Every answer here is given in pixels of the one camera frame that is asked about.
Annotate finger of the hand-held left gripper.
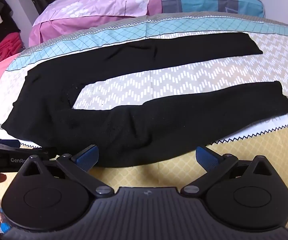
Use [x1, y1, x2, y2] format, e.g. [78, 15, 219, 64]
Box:
[0, 137, 58, 161]

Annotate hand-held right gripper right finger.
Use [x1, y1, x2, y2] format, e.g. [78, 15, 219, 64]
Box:
[180, 146, 276, 197]

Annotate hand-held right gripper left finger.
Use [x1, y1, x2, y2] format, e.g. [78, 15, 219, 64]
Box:
[17, 145, 115, 197]

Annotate black pants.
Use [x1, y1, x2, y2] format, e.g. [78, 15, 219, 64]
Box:
[1, 32, 288, 168]

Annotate geometric patterned bed sheet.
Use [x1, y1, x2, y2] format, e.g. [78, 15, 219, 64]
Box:
[0, 11, 288, 230]

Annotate stack of red clothes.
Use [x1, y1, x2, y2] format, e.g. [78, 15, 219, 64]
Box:
[0, 31, 24, 65]

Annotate pink floral bed sheet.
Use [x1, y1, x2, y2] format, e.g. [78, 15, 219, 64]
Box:
[29, 0, 163, 47]

